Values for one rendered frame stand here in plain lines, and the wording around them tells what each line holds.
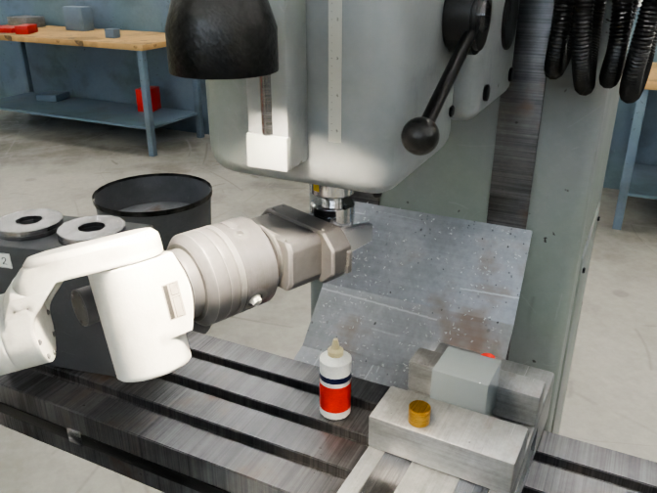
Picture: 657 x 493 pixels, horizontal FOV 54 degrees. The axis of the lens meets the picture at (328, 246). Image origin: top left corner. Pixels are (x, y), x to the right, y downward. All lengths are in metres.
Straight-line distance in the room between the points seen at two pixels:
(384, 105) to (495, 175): 0.49
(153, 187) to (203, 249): 2.40
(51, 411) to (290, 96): 0.59
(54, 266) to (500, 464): 0.43
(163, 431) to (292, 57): 0.51
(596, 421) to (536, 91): 1.75
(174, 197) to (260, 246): 2.38
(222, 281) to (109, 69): 6.19
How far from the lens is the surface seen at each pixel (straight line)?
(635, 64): 0.78
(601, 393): 2.71
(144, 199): 2.98
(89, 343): 0.97
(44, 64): 7.33
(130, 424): 0.89
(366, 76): 0.54
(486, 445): 0.67
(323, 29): 0.55
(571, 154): 0.99
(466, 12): 0.62
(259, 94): 0.55
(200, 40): 0.42
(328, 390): 0.83
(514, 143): 1.00
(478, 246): 1.04
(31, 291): 0.56
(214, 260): 0.57
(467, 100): 0.72
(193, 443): 0.84
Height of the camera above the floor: 1.51
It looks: 24 degrees down
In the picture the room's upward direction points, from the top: straight up
